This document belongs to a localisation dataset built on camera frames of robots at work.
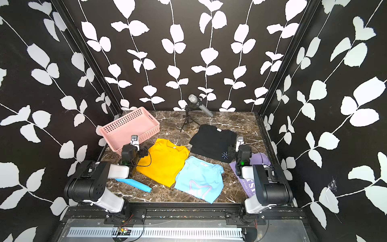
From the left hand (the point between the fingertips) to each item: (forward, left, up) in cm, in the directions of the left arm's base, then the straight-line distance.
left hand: (138, 141), depth 94 cm
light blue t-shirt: (-24, -40, -7) cm, 47 cm away
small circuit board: (-47, 0, -7) cm, 47 cm away
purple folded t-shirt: (-28, -66, -6) cm, 72 cm away
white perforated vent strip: (-47, +7, -7) cm, 48 cm away
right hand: (-3, -64, 0) cm, 64 cm away
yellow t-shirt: (-12, -17, -5) cm, 22 cm away
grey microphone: (+18, -37, +18) cm, 45 cm away
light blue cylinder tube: (-25, -1, -6) cm, 26 cm away
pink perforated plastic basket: (+11, +18, -5) cm, 21 cm away
